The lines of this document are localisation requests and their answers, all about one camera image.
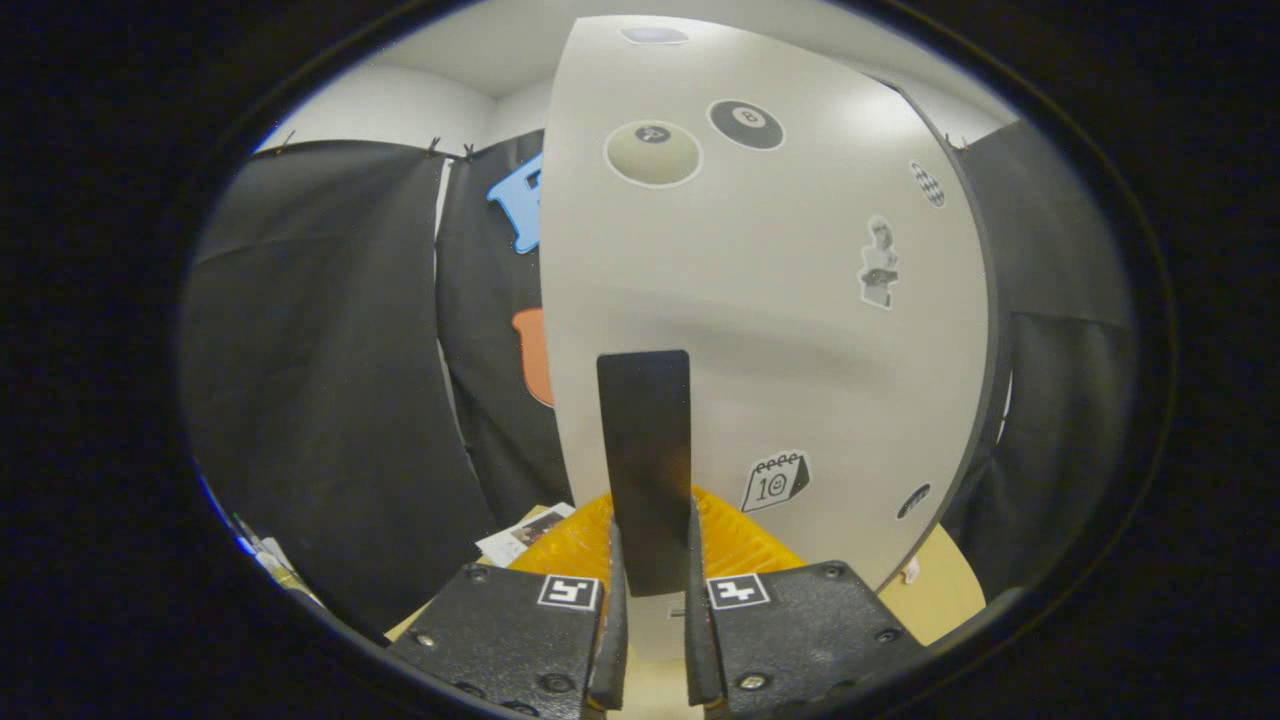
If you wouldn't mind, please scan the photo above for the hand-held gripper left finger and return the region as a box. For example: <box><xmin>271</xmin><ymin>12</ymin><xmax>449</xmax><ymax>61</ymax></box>
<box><xmin>385</xmin><ymin>490</ymin><xmax>629</xmax><ymax>719</ymax></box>

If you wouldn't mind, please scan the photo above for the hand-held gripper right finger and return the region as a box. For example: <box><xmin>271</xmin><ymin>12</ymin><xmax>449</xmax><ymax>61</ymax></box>
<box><xmin>683</xmin><ymin>485</ymin><xmax>926</xmax><ymax>719</ymax></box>

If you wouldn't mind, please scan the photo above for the grey shoe cabinet door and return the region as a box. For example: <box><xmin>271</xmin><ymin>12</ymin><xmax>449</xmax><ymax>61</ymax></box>
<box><xmin>538</xmin><ymin>15</ymin><xmax>1001</xmax><ymax>651</ymax></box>

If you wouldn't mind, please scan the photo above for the black backdrop cloth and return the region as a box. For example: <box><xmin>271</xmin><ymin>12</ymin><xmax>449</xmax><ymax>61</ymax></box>
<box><xmin>180</xmin><ymin>120</ymin><xmax>1141</xmax><ymax>641</ymax></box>

